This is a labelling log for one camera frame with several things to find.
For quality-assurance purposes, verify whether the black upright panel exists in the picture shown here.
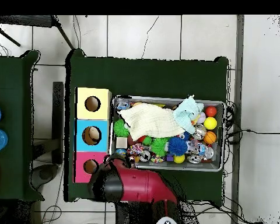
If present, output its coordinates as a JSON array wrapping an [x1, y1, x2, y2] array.
[[52, 81, 65, 164]]

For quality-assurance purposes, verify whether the black cable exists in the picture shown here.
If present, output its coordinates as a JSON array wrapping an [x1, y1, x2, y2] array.
[[226, 128, 280, 137]]

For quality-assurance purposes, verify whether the dark green table cloth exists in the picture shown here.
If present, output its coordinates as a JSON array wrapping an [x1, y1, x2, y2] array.
[[0, 50, 45, 202], [64, 48, 230, 206]]

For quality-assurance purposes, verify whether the black tripod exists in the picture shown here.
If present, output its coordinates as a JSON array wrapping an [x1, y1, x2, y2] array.
[[0, 15, 75, 51]]

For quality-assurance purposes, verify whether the orange basketball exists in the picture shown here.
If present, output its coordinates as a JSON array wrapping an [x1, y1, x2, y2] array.
[[203, 131, 218, 145]]

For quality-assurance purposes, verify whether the wooden cube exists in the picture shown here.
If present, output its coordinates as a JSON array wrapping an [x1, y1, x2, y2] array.
[[115, 136, 128, 149]]

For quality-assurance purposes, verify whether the wooden three-hole box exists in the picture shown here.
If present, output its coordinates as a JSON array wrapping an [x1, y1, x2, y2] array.
[[73, 87, 113, 184]]

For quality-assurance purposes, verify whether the cream knitted cloth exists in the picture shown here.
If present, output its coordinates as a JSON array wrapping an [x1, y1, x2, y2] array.
[[118, 102, 186, 141]]

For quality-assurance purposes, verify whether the crushed clear plastic bottle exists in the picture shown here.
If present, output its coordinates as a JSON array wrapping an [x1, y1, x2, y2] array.
[[187, 139, 215, 160], [114, 97, 131, 111]]

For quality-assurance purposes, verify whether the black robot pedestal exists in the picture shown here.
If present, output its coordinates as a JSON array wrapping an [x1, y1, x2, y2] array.
[[114, 200, 201, 224]]

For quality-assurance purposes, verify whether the silver mesh bin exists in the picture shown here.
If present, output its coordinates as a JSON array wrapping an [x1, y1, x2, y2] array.
[[108, 94, 226, 173]]

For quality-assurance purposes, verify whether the light blue cloth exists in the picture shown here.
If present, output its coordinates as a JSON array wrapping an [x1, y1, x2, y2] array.
[[172, 94, 205, 135]]

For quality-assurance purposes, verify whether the green spiky toy with eyes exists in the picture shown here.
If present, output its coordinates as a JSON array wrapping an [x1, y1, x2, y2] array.
[[113, 118, 131, 138]]

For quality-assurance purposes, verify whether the red ball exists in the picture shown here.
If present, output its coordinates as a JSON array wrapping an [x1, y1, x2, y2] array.
[[204, 105, 218, 118]]

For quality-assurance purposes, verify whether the blue spiky toy with eyes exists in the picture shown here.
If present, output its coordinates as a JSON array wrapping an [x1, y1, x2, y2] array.
[[167, 130, 191, 156]]

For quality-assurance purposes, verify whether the yellow ball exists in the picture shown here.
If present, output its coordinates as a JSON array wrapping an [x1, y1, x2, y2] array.
[[203, 116, 218, 131]]

